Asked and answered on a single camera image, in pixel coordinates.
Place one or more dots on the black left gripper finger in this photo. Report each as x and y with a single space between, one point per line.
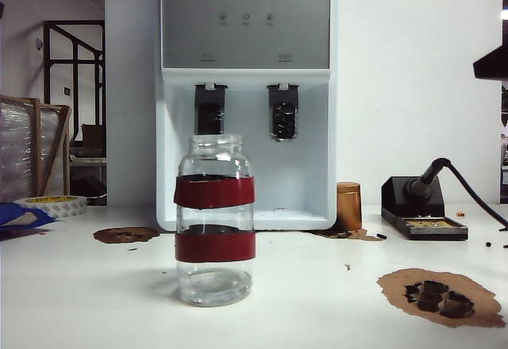
494 69

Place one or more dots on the glass bottle with red bands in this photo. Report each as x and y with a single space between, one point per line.
214 198

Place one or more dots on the dark grey dispenser tap lever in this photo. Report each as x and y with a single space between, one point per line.
282 117
210 107

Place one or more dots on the white AUX water dispenser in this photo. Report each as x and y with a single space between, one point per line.
246 27

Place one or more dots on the small black cylinder piece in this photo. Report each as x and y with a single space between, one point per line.
380 236

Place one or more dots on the white tape roll yellow core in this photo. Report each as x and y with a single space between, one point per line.
59 207

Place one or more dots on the wooden crate with plastic wrap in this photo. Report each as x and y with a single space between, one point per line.
37 146

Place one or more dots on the blue folded cloth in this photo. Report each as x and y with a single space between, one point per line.
10 218

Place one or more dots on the black metal shelf frame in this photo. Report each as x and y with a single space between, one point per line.
74 61

